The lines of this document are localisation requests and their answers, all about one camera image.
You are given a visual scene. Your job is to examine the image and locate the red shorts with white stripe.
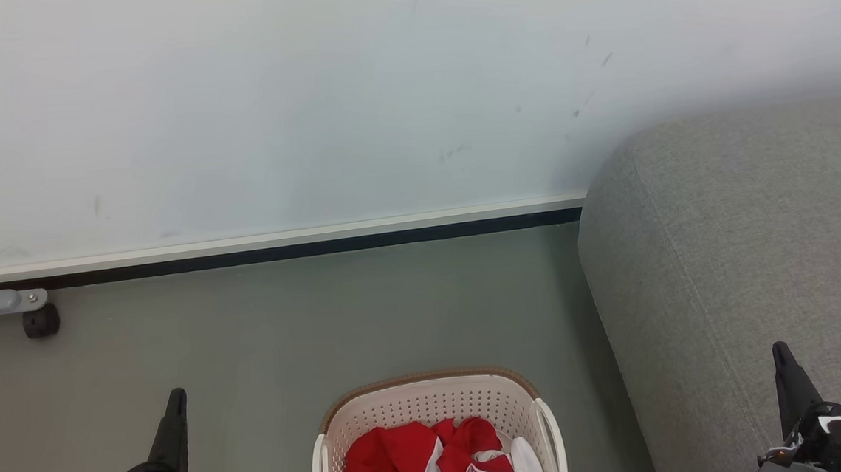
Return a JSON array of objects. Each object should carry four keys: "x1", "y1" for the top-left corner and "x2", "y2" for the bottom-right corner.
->
[{"x1": 335, "y1": 420, "x2": 447, "y2": 472}]

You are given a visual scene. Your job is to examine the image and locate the red and white shirt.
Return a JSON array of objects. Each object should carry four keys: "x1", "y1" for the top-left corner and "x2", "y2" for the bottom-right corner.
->
[{"x1": 433, "y1": 411, "x2": 545, "y2": 472}]

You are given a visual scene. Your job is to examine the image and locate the grey fabric sofa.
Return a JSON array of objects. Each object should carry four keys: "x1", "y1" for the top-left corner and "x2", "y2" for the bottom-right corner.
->
[{"x1": 569, "y1": 92, "x2": 841, "y2": 472}]

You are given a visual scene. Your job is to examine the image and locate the white and black skirting board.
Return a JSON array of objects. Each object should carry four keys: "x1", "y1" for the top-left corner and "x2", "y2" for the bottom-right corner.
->
[{"x1": 0, "y1": 193, "x2": 591, "y2": 294}]

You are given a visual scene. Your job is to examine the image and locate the cream perforated laundry basket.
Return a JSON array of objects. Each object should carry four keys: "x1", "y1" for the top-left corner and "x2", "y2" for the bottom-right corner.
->
[{"x1": 305, "y1": 362, "x2": 569, "y2": 472}]

